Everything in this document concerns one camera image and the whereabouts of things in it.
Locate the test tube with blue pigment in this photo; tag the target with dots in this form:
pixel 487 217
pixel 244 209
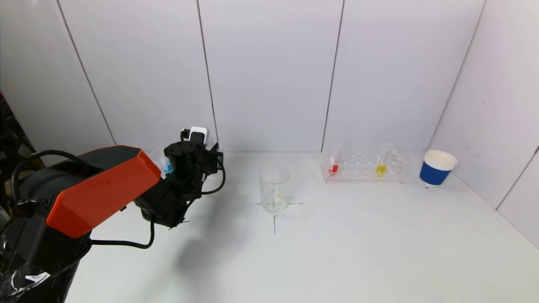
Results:
pixel 167 167

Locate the clear glass beaker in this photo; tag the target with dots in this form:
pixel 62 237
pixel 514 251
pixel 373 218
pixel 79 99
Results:
pixel 274 189

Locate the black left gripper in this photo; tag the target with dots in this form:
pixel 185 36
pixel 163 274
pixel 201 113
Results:
pixel 185 162

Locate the test tube with yellow pigment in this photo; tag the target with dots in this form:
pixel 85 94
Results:
pixel 381 169

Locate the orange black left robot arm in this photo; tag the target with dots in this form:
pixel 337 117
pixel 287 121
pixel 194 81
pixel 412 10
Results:
pixel 105 185

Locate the test tube with red pigment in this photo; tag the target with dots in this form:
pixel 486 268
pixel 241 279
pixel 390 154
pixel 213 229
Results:
pixel 333 169

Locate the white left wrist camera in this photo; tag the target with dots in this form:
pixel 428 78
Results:
pixel 198 132

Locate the blue white paper cup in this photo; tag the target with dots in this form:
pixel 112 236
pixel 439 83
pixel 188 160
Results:
pixel 433 173

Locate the clear acrylic test tube rack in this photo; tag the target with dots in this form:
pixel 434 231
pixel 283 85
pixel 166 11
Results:
pixel 156 156
pixel 358 166

